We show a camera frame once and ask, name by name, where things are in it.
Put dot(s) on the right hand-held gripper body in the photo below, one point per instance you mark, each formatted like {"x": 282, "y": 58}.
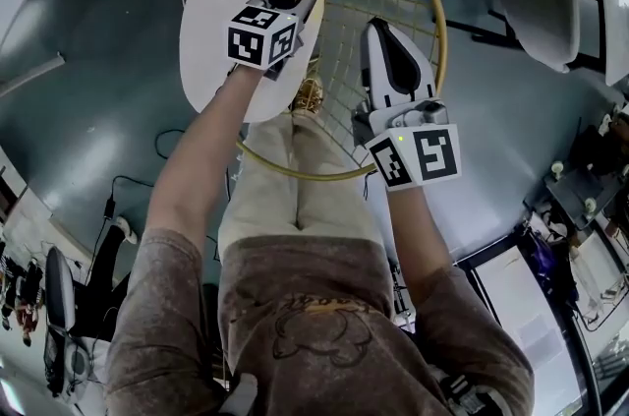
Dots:
{"x": 432, "y": 153}

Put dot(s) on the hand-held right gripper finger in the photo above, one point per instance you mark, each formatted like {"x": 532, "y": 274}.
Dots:
{"x": 373, "y": 60}
{"x": 427, "y": 82}

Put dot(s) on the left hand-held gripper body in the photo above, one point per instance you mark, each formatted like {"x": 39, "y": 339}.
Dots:
{"x": 250, "y": 42}

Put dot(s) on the white seat cushion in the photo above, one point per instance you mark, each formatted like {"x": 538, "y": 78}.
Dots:
{"x": 216, "y": 11}

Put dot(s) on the person's right forearm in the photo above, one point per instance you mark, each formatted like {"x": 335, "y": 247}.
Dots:
{"x": 417, "y": 237}

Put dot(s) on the person's left forearm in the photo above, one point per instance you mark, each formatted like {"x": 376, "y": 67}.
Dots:
{"x": 196, "y": 158}

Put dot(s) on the person's right yellow shoe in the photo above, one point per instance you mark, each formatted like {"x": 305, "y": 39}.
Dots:
{"x": 309, "y": 94}

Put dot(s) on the black wheeled cart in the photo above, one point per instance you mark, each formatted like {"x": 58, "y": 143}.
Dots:
{"x": 575, "y": 190}

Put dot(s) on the person's beige trousers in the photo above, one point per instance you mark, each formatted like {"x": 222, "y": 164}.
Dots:
{"x": 265, "y": 197}

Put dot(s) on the black-edged white board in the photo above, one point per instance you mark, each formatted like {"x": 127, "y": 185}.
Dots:
{"x": 531, "y": 306}

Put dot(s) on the person's brown printed shirt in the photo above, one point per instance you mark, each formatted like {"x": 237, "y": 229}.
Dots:
{"x": 314, "y": 335}

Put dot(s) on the black power adapter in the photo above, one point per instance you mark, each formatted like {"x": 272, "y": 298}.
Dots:
{"x": 109, "y": 208}

